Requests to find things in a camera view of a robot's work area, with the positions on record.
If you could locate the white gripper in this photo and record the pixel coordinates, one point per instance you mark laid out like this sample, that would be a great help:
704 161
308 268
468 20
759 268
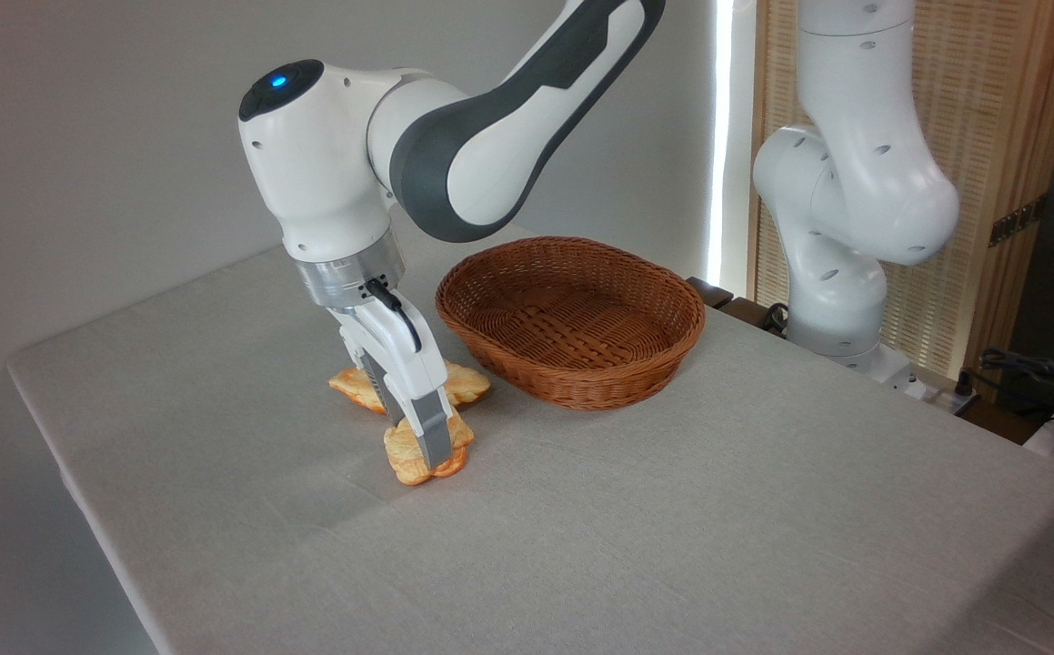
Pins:
399 355

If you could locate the thick golden bread piece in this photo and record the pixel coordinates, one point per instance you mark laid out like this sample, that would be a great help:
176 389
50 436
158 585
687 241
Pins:
404 455

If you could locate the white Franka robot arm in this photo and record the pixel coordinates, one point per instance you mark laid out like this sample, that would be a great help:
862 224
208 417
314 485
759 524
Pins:
326 155

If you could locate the flat golden bread piece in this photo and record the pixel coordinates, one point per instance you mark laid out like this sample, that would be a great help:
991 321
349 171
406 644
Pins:
354 387

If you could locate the brown woven wicker basket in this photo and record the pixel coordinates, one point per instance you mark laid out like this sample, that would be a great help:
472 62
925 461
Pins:
572 318

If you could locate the grey tablecloth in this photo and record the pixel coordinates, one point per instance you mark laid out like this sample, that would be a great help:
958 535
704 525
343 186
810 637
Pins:
672 509

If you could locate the dark wooden furniture edge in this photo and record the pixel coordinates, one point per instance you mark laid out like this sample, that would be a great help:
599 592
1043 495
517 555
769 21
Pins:
710 293

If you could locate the black metal screen hinge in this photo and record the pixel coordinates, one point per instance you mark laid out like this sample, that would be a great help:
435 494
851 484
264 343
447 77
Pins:
1018 220

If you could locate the wooden bamboo folding screen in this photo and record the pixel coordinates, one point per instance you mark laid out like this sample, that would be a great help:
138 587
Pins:
981 100

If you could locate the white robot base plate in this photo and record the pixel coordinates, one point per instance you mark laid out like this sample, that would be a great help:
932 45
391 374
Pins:
890 368

